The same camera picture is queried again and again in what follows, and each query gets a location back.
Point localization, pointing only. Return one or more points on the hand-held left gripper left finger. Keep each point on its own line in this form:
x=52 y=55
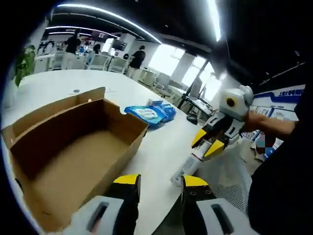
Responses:
x=115 y=213

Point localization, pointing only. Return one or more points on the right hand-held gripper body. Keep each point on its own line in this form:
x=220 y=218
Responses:
x=236 y=104

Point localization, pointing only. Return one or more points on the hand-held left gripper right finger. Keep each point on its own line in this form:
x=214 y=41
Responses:
x=203 y=215

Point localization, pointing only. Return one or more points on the blue clear soft packet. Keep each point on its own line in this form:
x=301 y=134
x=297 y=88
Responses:
x=167 y=110

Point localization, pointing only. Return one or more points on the white soft tube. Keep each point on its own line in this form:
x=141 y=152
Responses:
x=187 y=166

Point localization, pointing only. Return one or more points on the blue white wipes packet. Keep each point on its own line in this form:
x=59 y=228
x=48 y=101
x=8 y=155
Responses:
x=143 y=113

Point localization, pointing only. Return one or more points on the brown cardboard shoe box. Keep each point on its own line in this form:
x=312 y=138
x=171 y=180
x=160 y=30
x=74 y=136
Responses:
x=73 y=156

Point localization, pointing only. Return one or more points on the person's right hand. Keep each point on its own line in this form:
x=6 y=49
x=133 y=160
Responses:
x=255 y=122

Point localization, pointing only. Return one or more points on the small black object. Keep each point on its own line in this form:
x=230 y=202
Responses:
x=192 y=119

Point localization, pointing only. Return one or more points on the person's dark shirt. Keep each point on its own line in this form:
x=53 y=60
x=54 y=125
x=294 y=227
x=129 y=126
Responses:
x=281 y=183

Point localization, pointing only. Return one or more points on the black monitor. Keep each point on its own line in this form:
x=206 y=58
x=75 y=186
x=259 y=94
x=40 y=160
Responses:
x=119 y=44

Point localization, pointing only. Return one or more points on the curved ceiling light strip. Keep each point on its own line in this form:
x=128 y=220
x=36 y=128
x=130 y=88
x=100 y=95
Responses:
x=110 y=14

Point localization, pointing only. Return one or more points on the green leafy plant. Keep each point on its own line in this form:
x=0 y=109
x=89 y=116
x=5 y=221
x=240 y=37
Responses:
x=25 y=63

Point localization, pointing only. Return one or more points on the blue white wall board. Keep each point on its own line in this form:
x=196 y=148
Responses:
x=281 y=100

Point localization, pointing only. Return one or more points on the wall display screen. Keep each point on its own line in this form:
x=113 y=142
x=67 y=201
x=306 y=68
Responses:
x=100 y=35

